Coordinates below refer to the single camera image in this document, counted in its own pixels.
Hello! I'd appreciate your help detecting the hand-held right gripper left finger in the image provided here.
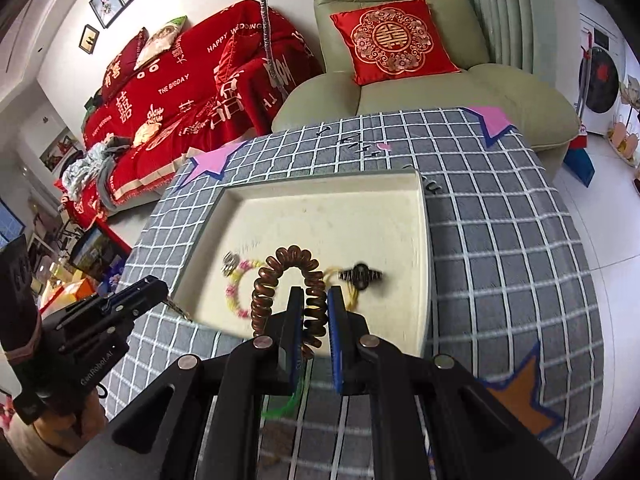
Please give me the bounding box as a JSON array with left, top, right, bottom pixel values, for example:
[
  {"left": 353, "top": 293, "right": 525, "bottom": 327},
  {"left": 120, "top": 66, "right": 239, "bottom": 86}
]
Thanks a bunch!
[{"left": 55, "top": 285, "right": 307, "bottom": 480}]

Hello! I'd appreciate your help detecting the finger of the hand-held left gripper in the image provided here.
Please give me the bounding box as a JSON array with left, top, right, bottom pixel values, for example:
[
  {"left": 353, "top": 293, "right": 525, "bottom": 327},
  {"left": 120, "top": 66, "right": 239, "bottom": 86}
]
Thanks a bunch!
[
  {"left": 52, "top": 292, "right": 169, "bottom": 358},
  {"left": 100, "top": 276, "right": 169, "bottom": 311}
]

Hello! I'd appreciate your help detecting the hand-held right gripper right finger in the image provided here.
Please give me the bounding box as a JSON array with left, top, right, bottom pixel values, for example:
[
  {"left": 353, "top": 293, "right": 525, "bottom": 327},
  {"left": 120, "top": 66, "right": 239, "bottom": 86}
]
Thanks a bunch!
[{"left": 327, "top": 286, "right": 576, "bottom": 480}]

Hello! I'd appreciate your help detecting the silver metal hair clip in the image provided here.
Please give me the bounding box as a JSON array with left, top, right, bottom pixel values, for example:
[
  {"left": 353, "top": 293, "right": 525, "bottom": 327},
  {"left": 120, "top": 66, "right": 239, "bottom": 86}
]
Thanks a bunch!
[{"left": 165, "top": 297, "right": 195, "bottom": 322}]

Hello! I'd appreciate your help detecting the brown coil hair tie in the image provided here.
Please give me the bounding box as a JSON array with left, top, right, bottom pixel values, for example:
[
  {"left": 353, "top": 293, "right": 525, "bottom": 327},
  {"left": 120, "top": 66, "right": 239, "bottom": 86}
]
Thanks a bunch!
[{"left": 250, "top": 246, "right": 328, "bottom": 361}]

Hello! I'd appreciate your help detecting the yellow hair tie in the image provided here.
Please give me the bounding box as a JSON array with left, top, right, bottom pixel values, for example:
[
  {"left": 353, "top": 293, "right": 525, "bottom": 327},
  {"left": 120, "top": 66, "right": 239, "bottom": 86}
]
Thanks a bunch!
[{"left": 322, "top": 265, "right": 361, "bottom": 311}]

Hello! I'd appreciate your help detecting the black claw hair clip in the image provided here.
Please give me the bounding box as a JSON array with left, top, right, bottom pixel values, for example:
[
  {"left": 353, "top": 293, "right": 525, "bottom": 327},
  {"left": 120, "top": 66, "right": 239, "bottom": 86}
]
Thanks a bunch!
[{"left": 339, "top": 262, "right": 386, "bottom": 291}]

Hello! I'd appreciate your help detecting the pink yellow bead bracelet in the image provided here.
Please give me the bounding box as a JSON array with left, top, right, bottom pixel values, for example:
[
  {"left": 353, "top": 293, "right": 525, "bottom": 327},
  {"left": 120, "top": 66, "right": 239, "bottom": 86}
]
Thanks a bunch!
[{"left": 221, "top": 251, "right": 268, "bottom": 320}]

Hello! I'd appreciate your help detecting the grey shallow box tray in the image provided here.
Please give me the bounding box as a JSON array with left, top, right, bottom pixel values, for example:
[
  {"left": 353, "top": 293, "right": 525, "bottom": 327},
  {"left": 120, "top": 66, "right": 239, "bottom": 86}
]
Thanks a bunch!
[{"left": 170, "top": 169, "right": 433, "bottom": 358}]

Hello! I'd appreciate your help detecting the person's left forearm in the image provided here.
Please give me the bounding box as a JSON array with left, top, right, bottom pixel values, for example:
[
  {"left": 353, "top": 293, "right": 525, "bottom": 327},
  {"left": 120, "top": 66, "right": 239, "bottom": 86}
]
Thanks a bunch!
[{"left": 10, "top": 395, "right": 108, "bottom": 463}]

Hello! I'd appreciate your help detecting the dark printed box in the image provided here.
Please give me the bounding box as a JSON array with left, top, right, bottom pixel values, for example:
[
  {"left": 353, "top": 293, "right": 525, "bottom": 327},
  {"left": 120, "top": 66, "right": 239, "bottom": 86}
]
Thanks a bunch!
[{"left": 67, "top": 225, "right": 131, "bottom": 281}]

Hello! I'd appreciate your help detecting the green plastic bangle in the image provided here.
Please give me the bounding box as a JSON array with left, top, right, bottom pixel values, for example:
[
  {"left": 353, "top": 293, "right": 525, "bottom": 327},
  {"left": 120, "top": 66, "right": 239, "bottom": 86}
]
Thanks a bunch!
[{"left": 262, "top": 375, "right": 306, "bottom": 421}]

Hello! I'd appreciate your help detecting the pile of grey clothes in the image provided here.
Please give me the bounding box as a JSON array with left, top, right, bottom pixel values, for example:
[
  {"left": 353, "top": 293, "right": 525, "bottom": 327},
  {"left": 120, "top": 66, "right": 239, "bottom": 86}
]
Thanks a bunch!
[{"left": 60, "top": 142, "right": 131, "bottom": 201}]

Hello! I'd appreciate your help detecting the grey checked star tablecloth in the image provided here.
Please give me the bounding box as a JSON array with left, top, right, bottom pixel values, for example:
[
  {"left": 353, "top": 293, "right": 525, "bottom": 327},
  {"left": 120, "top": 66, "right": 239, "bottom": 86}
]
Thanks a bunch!
[{"left": 97, "top": 107, "right": 598, "bottom": 480}]

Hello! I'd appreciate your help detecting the sofa with red cover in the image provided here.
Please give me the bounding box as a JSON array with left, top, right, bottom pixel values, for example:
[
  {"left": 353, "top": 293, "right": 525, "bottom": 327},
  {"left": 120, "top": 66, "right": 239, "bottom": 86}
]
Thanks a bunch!
[{"left": 55, "top": 0, "right": 326, "bottom": 231}]

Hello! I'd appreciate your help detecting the red lettered pillow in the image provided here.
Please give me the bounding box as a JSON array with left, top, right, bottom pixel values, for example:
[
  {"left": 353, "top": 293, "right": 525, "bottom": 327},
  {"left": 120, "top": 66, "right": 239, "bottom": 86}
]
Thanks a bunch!
[{"left": 102, "top": 27, "right": 150, "bottom": 101}]

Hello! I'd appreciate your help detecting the red ruffled pillow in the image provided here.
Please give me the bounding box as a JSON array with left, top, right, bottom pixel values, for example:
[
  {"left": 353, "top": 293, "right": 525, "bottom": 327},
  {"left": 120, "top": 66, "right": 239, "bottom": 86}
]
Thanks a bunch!
[{"left": 212, "top": 32, "right": 266, "bottom": 111}]

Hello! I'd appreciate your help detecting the photo print pillow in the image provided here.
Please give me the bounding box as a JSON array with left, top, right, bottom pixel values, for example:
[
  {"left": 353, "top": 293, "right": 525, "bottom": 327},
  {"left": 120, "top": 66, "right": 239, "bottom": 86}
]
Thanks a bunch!
[{"left": 134, "top": 16, "right": 188, "bottom": 71}]

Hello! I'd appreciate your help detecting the small framed photo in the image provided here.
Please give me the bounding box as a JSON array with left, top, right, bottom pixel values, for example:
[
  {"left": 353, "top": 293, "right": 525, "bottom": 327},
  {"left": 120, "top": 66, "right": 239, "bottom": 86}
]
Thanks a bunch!
[{"left": 80, "top": 24, "right": 100, "bottom": 55}]

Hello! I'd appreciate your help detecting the silver gooseneck stand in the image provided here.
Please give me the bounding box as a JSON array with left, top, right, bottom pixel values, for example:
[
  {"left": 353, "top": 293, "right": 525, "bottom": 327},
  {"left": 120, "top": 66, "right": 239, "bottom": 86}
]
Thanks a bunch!
[{"left": 256, "top": 0, "right": 286, "bottom": 101}]

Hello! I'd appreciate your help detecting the pale green armchair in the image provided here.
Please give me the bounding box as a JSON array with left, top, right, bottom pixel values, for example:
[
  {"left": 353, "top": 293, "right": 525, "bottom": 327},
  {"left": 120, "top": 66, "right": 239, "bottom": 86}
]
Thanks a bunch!
[{"left": 270, "top": 0, "right": 581, "bottom": 161}]

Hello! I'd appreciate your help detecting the blue box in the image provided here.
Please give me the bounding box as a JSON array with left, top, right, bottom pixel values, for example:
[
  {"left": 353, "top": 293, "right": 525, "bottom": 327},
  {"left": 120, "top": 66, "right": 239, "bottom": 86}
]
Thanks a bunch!
[{"left": 562, "top": 147, "right": 596, "bottom": 188}]

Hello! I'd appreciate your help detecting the red gold embroidered cushion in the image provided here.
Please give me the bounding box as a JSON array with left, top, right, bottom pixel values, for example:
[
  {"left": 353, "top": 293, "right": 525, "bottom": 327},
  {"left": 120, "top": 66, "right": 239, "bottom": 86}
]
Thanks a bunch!
[{"left": 330, "top": 0, "right": 461, "bottom": 86}]

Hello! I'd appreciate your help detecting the white washing machine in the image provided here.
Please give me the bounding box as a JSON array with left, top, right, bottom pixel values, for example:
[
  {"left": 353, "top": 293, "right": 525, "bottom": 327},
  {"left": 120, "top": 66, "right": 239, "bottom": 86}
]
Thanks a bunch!
[{"left": 577, "top": 12, "right": 626, "bottom": 136}]

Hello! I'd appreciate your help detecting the pale green curtain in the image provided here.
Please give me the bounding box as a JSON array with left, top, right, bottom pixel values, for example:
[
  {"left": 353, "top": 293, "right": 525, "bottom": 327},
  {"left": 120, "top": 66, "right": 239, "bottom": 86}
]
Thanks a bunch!
[{"left": 440, "top": 0, "right": 541, "bottom": 73}]

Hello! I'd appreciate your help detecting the unframed wall picture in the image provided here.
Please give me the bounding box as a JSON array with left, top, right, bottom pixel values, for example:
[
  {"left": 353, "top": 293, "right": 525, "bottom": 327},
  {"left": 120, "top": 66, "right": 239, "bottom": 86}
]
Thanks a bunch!
[{"left": 40, "top": 127, "right": 83, "bottom": 171}]

